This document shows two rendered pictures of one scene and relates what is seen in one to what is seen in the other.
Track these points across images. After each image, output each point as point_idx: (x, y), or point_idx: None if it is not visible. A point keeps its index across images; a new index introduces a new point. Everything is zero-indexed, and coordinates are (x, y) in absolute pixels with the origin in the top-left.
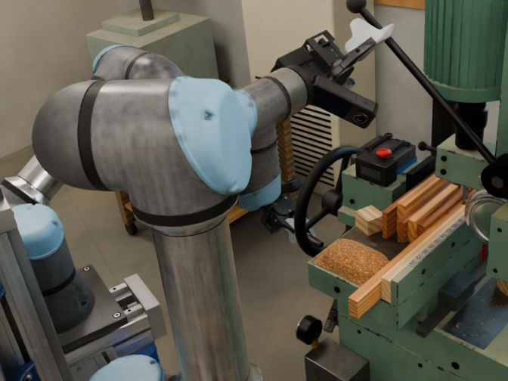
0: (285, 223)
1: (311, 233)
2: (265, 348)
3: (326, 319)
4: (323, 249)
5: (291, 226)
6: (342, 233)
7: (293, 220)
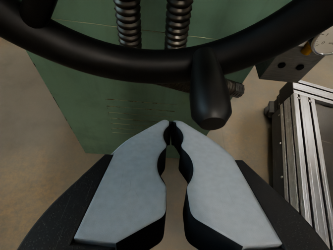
0: (288, 218)
1: (166, 124)
2: None
3: (235, 89)
4: (220, 39)
5: (249, 183)
6: (93, 52)
7: (206, 205)
